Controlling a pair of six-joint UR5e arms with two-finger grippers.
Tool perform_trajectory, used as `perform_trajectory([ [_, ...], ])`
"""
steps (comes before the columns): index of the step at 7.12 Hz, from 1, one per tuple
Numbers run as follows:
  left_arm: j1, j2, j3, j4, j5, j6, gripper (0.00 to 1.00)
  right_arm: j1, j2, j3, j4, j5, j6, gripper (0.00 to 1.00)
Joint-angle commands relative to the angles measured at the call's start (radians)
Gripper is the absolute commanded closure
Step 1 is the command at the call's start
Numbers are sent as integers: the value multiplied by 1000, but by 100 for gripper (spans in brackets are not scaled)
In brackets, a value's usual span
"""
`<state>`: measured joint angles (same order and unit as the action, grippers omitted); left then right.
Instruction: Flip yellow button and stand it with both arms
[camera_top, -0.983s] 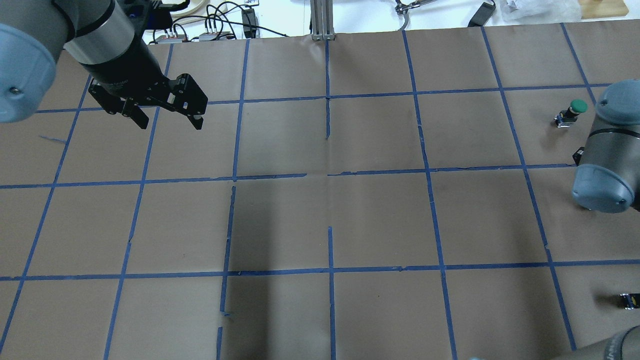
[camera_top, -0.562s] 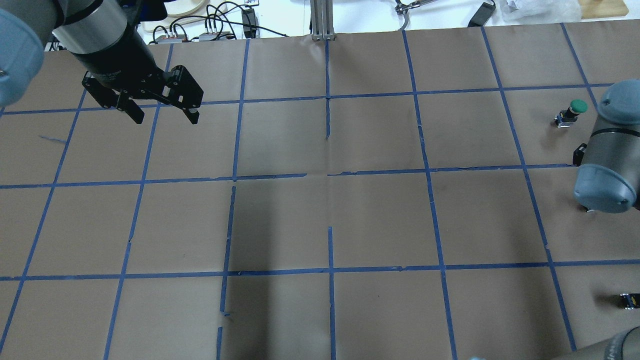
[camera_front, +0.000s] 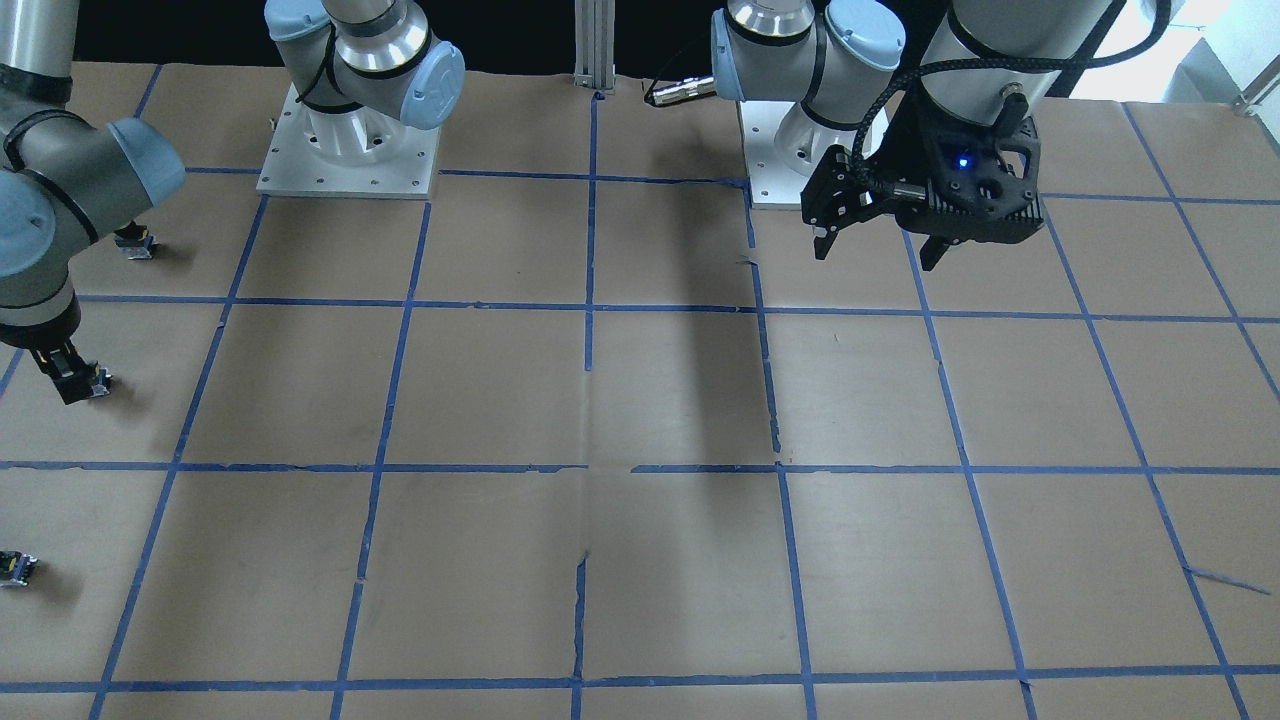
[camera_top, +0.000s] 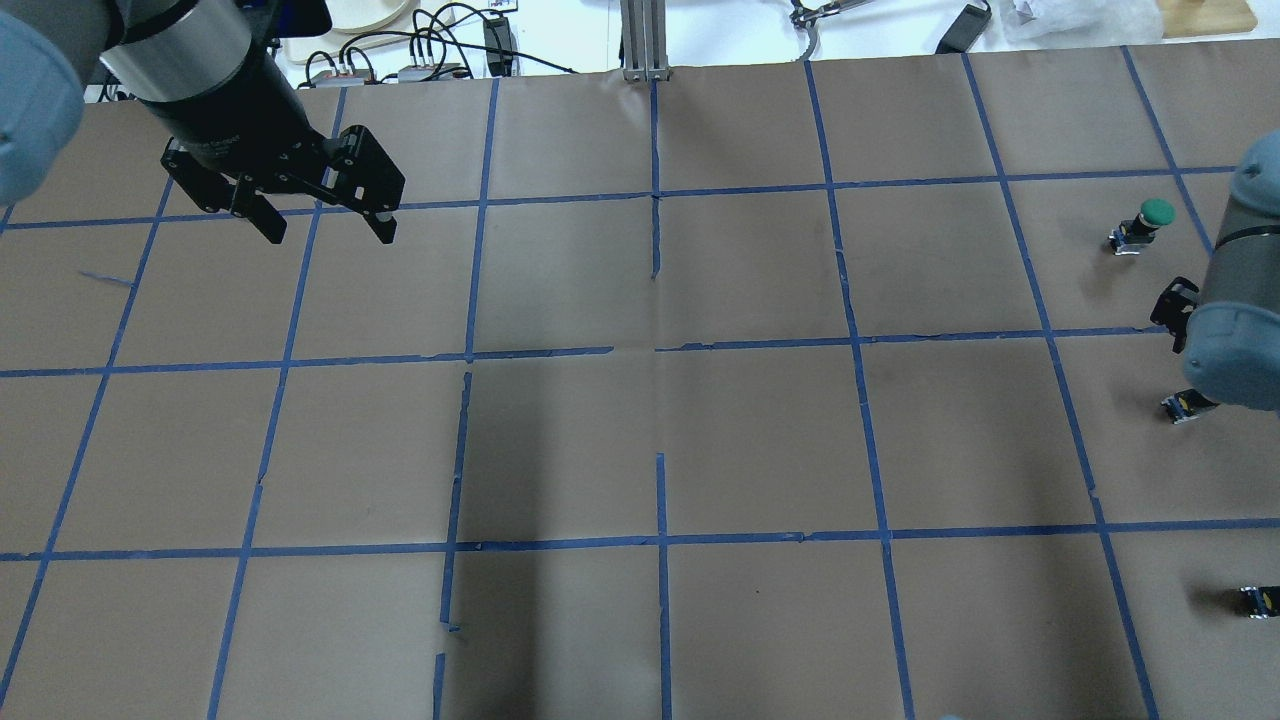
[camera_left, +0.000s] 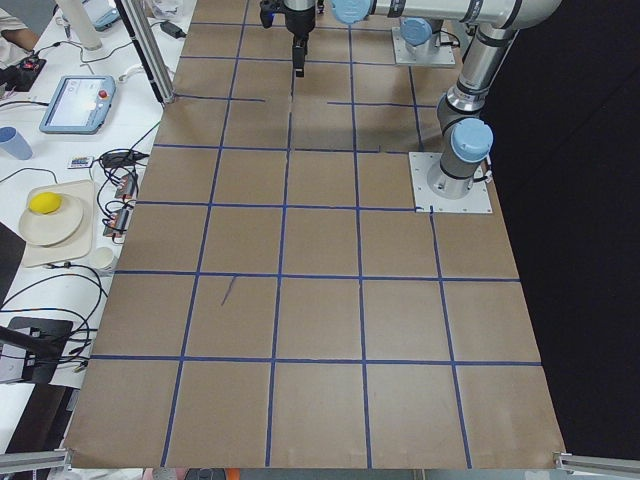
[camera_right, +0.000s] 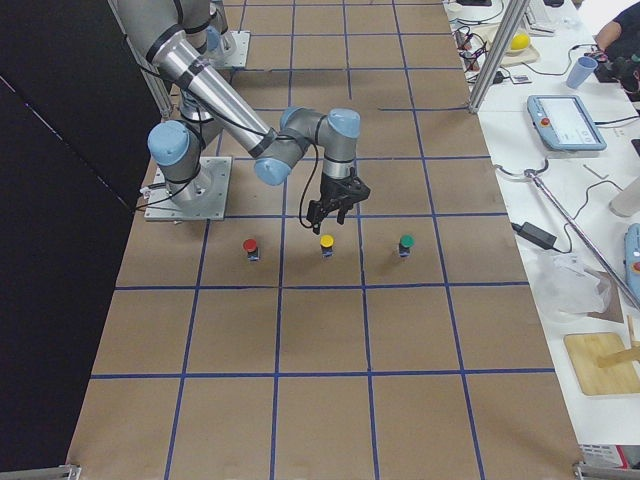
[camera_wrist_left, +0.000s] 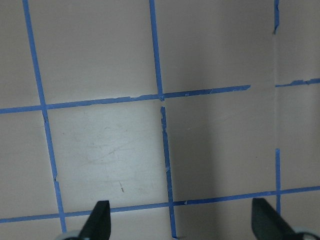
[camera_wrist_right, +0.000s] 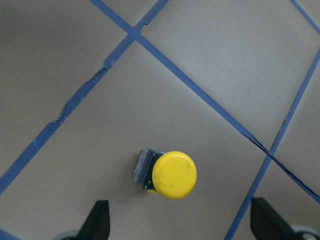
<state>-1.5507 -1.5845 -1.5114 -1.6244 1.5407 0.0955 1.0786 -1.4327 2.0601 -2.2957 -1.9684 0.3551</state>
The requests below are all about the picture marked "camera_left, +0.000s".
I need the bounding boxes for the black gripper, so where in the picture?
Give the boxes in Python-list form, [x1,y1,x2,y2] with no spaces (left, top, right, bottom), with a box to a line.
[283,0,316,78]

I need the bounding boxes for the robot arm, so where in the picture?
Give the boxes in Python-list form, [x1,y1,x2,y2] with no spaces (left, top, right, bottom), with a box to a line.
[260,0,455,78]
[331,0,560,200]

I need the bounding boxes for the blue teach pendant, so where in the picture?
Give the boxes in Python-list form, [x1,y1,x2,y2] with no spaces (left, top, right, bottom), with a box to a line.
[39,75,116,135]

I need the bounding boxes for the beige tray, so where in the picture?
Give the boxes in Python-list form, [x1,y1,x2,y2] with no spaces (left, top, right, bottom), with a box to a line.
[19,180,95,268]

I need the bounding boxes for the yellow lemon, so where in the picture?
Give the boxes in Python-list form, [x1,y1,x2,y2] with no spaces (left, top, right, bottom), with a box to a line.
[28,191,63,215]

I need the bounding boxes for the blue cup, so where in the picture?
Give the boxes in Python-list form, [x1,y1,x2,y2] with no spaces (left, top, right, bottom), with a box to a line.
[0,127,33,160]

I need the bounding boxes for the beige plates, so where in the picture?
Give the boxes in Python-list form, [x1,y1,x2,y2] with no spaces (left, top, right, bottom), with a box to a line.
[18,195,83,246]

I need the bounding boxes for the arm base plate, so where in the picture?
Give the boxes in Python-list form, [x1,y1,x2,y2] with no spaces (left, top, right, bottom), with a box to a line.
[391,27,456,68]
[409,152,493,214]

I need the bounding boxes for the aluminium frame post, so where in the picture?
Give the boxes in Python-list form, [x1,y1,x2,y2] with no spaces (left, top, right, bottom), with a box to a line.
[115,0,175,105]

